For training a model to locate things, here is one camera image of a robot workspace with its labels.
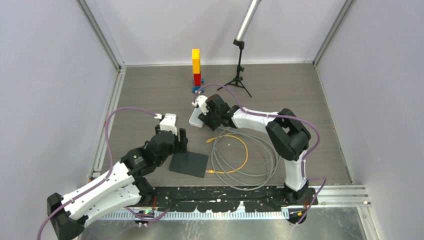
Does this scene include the white network switch box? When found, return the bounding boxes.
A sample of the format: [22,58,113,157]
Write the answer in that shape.
[188,107,204,128]

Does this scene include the yellow ethernet cable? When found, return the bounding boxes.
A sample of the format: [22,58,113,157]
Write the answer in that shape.
[205,134,249,175]

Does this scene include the grey ethernet cable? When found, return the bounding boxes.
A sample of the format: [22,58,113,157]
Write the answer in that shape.
[210,127,282,192]

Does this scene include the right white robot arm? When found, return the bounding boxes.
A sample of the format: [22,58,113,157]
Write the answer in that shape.
[191,94,311,205]

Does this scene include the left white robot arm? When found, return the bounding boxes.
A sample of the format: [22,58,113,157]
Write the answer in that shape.
[46,126,188,240]

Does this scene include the dark grey foam pad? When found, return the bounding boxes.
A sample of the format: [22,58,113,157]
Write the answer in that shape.
[168,151,209,178]

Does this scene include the colourful toy block tower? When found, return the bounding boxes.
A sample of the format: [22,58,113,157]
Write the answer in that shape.
[191,48,204,93]

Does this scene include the black tripod with silver pole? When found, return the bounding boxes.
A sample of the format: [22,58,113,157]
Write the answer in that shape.
[223,0,262,98]

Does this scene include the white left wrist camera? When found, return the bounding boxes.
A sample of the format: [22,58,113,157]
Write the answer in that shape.
[154,113,178,136]

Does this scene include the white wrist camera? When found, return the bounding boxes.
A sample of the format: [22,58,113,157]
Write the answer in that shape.
[191,95,209,115]
[154,113,178,136]

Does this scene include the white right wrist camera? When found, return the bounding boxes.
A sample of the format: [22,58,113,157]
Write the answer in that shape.
[191,95,209,115]

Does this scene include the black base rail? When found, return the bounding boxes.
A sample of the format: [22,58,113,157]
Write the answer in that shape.
[135,186,319,224]

